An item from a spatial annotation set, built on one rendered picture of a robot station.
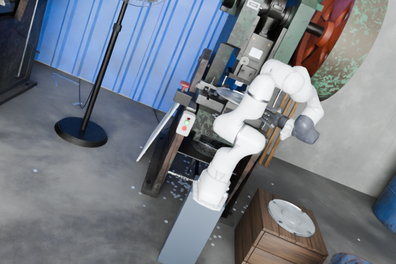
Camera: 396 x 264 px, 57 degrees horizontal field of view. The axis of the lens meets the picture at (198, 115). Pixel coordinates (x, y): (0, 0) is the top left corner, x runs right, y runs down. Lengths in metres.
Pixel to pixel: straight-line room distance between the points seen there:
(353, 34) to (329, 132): 2.03
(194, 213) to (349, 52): 1.14
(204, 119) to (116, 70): 1.61
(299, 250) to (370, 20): 1.24
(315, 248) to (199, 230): 0.64
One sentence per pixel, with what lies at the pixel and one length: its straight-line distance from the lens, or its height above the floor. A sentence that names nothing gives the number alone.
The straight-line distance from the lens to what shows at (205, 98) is 2.27.
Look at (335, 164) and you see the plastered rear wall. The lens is 4.16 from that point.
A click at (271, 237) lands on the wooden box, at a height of 0.31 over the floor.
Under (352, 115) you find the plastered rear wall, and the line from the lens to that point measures 3.97.
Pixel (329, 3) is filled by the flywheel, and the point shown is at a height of 1.51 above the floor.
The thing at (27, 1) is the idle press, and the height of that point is 0.73.
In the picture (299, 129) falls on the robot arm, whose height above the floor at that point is 0.86.
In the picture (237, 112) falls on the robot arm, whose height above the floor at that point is 0.88.
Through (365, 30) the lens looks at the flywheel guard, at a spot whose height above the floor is 1.43.
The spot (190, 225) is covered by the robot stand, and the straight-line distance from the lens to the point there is 1.85.
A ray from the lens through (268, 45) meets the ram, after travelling 2.28.
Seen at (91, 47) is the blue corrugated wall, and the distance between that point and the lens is 3.66.
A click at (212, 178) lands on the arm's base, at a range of 1.73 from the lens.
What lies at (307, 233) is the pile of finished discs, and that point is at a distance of 2.18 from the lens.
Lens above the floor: 1.35
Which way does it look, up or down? 20 degrees down
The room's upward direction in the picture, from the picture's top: 25 degrees clockwise
